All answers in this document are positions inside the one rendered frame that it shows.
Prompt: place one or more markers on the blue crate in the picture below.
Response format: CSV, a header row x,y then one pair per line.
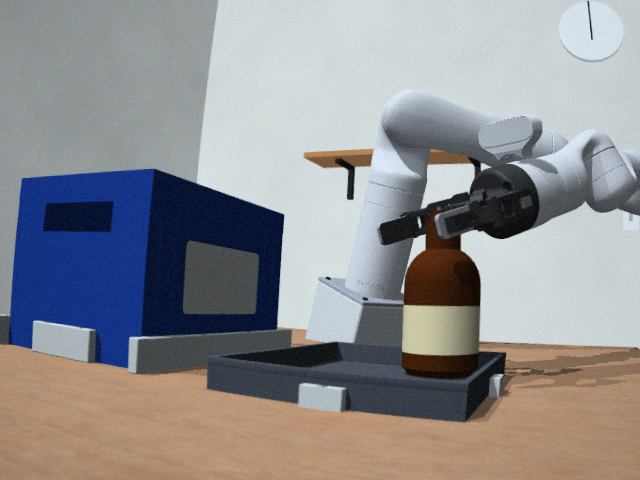
x,y
178,258

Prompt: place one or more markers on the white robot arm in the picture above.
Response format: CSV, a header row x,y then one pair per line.
x,y
414,122

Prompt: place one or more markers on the brown glass bottle with cream label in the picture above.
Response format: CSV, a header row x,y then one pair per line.
x,y
441,311

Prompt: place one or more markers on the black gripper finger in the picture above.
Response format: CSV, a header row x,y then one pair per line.
x,y
407,227
516,205

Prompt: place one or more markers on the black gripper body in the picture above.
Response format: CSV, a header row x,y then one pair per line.
x,y
498,181

